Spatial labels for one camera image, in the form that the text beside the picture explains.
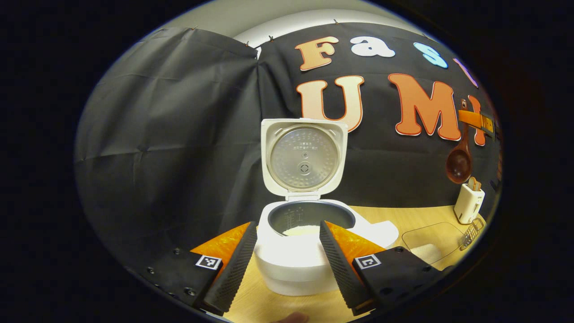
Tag white toaster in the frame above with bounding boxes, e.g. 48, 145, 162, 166
454, 183, 486, 225

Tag clear plastic rice container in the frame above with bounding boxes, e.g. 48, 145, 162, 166
401, 222, 470, 271

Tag brown wooden spoon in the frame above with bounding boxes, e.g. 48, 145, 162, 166
445, 100, 474, 184

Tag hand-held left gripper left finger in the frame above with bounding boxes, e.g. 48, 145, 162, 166
143, 221, 258, 316

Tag black backdrop cloth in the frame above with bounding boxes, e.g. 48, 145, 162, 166
74, 22, 502, 270

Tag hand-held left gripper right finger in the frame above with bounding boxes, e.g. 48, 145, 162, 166
319, 220, 449, 316

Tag white rice cooker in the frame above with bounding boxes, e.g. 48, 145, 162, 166
253, 118, 400, 297

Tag metal wire chopstick holder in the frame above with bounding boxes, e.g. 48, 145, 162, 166
460, 218, 485, 251

